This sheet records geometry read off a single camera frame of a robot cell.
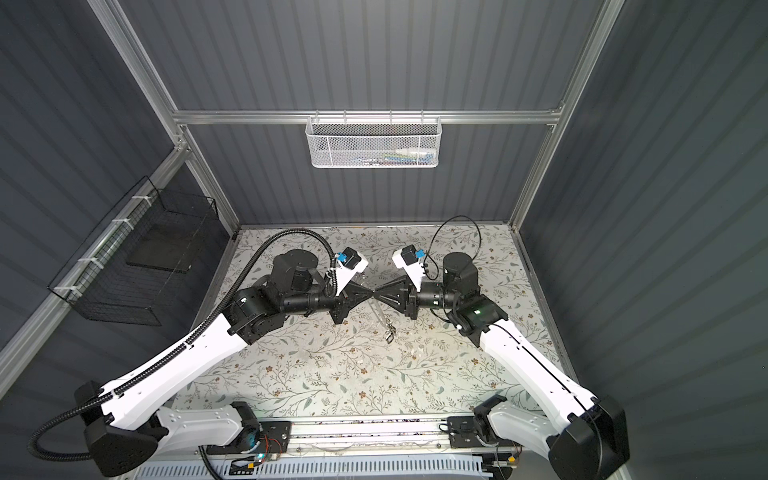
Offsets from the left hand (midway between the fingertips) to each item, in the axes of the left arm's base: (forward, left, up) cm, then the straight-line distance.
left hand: (372, 292), depth 65 cm
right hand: (-1, -2, -1) cm, 2 cm away
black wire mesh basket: (+13, +59, -3) cm, 61 cm away
